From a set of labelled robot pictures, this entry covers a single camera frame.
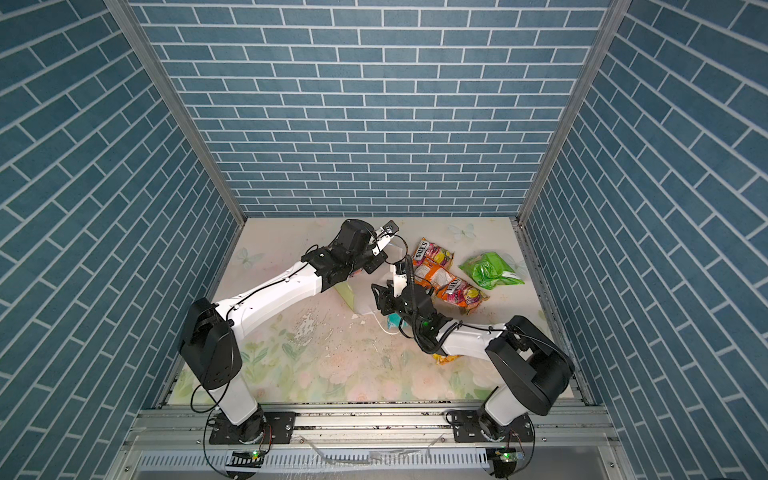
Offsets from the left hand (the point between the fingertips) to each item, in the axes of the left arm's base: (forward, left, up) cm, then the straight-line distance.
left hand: (381, 242), depth 84 cm
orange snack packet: (+10, -18, -18) cm, 27 cm away
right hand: (-8, +2, -8) cm, 11 cm away
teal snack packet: (-15, -4, -19) cm, 24 cm away
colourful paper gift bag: (-12, +6, -7) cm, 15 cm away
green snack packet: (-3, -34, -10) cm, 35 cm away
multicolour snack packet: (-9, -27, -16) cm, 32 cm away
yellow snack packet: (-27, -17, -19) cm, 37 cm away
